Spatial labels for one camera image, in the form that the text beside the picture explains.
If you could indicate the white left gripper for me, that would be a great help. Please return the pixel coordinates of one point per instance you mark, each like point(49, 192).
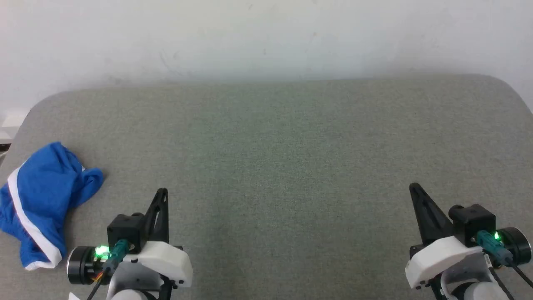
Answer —
point(168, 261)

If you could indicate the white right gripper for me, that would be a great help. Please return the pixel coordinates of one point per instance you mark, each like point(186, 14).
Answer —
point(437, 256)

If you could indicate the blue shorts with white stripes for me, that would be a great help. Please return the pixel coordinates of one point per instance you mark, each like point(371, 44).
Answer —
point(43, 187)

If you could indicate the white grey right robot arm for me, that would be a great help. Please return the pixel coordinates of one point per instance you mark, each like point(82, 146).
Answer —
point(474, 283)

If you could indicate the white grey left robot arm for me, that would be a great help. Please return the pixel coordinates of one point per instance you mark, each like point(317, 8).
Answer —
point(133, 281)

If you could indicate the grey fabric sofa cushion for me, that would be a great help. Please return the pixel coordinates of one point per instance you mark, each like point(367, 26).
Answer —
point(283, 158)

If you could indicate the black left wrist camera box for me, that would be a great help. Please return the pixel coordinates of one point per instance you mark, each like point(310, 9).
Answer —
point(125, 229)

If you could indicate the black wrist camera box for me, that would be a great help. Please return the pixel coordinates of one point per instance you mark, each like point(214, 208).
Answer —
point(125, 229)
point(472, 218)

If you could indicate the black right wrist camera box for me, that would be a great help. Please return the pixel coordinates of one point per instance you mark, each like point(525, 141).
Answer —
point(472, 218)

